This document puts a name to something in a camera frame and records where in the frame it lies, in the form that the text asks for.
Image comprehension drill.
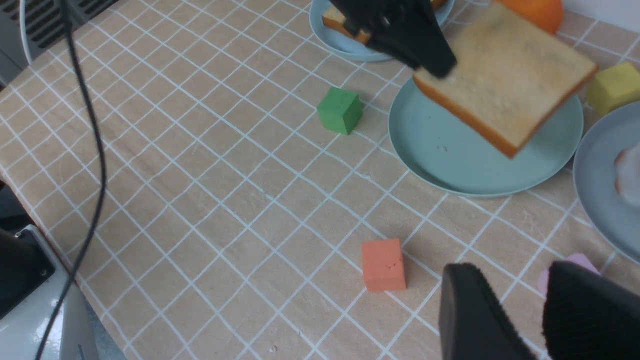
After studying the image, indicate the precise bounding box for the grey vented panel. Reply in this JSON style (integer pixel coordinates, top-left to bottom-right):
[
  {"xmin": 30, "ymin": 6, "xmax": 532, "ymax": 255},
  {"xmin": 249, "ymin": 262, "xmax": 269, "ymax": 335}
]
[{"xmin": 0, "ymin": 0, "xmax": 121, "ymax": 89}]

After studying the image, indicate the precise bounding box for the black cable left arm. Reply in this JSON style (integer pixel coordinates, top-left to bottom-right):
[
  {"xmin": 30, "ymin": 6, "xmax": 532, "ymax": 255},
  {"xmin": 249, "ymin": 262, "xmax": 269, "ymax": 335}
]
[{"xmin": 34, "ymin": 0, "xmax": 108, "ymax": 360}]

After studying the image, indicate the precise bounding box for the grey plate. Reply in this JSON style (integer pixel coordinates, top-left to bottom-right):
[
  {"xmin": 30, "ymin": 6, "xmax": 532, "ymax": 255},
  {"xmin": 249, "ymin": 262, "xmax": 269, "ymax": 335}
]
[{"xmin": 573, "ymin": 101, "xmax": 640, "ymax": 263}]

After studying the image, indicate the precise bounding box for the large fried egg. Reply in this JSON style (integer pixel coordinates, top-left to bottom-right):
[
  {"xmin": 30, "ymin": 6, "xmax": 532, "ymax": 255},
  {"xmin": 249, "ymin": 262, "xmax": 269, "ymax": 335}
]
[{"xmin": 614, "ymin": 143, "xmax": 640, "ymax": 207}]

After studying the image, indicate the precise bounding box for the pink foam cube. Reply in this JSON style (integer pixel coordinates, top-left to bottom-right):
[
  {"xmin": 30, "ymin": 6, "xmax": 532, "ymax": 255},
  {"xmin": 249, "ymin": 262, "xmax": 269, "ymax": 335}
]
[{"xmin": 537, "ymin": 252, "xmax": 601, "ymax": 298}]

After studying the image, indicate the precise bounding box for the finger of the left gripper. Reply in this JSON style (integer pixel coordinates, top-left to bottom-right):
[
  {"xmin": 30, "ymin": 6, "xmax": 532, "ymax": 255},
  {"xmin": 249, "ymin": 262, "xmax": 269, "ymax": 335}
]
[{"xmin": 331, "ymin": 0, "xmax": 457, "ymax": 79}]

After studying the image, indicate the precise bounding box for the checkered beige tablecloth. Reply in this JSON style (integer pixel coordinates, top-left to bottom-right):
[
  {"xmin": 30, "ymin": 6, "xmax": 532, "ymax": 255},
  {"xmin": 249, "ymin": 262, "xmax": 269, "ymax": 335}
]
[{"xmin": 0, "ymin": 0, "xmax": 640, "ymax": 360}]

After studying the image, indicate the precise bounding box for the toast slice bottom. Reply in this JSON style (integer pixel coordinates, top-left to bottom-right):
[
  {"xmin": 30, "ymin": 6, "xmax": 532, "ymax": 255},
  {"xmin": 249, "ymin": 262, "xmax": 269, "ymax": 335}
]
[{"xmin": 413, "ymin": 2, "xmax": 599, "ymax": 158}]

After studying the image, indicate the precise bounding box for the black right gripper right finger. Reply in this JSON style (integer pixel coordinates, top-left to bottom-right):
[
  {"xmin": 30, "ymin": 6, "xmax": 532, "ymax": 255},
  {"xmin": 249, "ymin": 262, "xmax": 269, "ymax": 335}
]
[{"xmin": 542, "ymin": 260, "xmax": 640, "ymax": 360}]

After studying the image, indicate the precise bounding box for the toast slice top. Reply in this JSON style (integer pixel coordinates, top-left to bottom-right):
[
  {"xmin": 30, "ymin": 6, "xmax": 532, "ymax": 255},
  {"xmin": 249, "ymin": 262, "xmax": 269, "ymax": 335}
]
[{"xmin": 322, "ymin": 0, "xmax": 451, "ymax": 54}]

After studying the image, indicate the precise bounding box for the green foam cube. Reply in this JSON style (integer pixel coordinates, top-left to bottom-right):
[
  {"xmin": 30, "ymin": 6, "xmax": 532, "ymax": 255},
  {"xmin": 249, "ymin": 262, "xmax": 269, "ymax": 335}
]
[{"xmin": 317, "ymin": 86, "xmax": 363, "ymax": 135}]

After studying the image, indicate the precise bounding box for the orange foam cube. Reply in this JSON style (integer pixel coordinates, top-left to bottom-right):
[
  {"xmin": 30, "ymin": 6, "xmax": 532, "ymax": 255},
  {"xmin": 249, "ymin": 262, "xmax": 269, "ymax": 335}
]
[{"xmin": 361, "ymin": 238, "xmax": 407, "ymax": 293}]

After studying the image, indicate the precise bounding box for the yellow foam cube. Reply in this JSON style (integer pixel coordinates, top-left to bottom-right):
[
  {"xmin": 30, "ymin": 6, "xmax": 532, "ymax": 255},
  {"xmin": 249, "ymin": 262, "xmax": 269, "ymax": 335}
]
[{"xmin": 586, "ymin": 62, "xmax": 640, "ymax": 117}]

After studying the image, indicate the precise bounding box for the orange fruit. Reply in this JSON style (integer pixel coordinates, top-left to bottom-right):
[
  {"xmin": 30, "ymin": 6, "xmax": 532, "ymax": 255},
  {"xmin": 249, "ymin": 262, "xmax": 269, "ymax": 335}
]
[{"xmin": 497, "ymin": 0, "xmax": 564, "ymax": 35}]

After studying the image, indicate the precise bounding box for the robot base white black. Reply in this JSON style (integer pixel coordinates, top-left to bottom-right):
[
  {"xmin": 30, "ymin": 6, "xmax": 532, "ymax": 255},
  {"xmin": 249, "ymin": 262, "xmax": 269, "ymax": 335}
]
[{"xmin": 0, "ymin": 184, "xmax": 125, "ymax": 360}]

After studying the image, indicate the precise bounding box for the green plate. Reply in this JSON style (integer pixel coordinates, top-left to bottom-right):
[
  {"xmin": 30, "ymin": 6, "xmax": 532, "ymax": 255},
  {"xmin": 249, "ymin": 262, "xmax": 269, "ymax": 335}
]
[{"xmin": 388, "ymin": 79, "xmax": 585, "ymax": 198}]

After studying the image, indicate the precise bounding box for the toast slice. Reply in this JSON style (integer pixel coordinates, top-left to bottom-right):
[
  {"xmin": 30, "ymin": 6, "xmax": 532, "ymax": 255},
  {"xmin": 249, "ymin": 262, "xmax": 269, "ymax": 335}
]
[
  {"xmin": 413, "ymin": 2, "xmax": 599, "ymax": 158},
  {"xmin": 322, "ymin": 0, "xmax": 451, "ymax": 54}
]

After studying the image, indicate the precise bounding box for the light blue plate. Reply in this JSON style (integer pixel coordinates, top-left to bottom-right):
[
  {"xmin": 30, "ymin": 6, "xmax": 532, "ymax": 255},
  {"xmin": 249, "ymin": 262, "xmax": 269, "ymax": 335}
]
[{"xmin": 309, "ymin": 0, "xmax": 456, "ymax": 63}]

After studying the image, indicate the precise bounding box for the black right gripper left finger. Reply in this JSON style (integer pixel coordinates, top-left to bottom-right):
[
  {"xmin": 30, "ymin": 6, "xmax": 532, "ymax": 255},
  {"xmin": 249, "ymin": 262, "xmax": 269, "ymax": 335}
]
[{"xmin": 439, "ymin": 263, "xmax": 537, "ymax": 360}]

